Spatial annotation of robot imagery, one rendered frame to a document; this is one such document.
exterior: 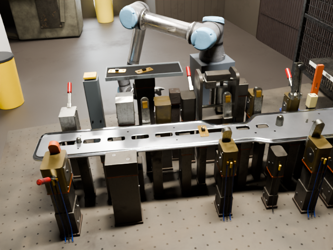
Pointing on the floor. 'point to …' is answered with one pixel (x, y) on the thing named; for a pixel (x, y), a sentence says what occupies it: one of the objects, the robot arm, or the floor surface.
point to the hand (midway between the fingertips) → (155, 95)
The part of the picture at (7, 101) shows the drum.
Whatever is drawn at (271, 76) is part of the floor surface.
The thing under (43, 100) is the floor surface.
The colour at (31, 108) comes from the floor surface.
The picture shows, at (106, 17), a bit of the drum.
